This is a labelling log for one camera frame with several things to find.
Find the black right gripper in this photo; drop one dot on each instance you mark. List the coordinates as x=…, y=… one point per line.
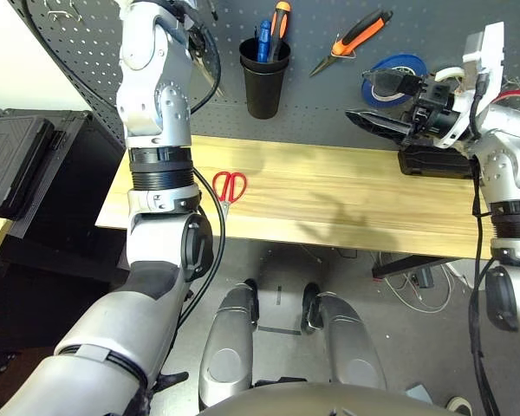
x=433, y=112

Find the orange black needle-nose pliers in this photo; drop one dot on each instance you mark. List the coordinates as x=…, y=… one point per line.
x=359, y=32

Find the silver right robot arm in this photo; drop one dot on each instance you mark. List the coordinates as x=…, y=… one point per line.
x=507, y=164

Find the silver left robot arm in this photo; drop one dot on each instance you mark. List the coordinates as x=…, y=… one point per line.
x=151, y=86

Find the small metal pegboard hook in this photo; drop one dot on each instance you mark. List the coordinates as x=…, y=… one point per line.
x=513, y=82

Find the dark grey pegboard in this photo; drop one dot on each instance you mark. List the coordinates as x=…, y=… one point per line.
x=91, y=56

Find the blue tape roll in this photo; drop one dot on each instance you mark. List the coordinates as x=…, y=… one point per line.
x=409, y=60

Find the white tape roll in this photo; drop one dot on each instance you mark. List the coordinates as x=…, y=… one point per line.
x=448, y=72

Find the black flat tool case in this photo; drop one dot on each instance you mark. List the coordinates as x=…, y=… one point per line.
x=433, y=167

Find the black plastic cup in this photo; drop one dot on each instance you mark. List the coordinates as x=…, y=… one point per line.
x=264, y=95

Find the black metal table leg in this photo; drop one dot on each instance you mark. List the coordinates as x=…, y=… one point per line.
x=407, y=266

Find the black power adapter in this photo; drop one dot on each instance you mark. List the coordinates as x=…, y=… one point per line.
x=424, y=278

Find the silver right robot leg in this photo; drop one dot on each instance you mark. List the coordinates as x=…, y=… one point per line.
x=351, y=346

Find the silver robot leg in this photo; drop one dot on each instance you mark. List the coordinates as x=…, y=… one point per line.
x=227, y=355
x=351, y=346

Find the small grey floor box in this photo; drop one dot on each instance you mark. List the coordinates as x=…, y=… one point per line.
x=418, y=393

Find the silver left robot leg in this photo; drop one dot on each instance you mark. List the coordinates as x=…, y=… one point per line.
x=227, y=355

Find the black cabinet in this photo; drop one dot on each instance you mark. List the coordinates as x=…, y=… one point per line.
x=91, y=143

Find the grey robot torso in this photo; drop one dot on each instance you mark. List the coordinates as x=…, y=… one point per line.
x=320, y=403

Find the black white sneaker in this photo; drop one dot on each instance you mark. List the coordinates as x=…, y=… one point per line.
x=459, y=405

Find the double prong metal hook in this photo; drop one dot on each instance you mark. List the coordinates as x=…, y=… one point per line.
x=60, y=16

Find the black hard carrying case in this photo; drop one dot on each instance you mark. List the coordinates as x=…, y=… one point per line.
x=17, y=164

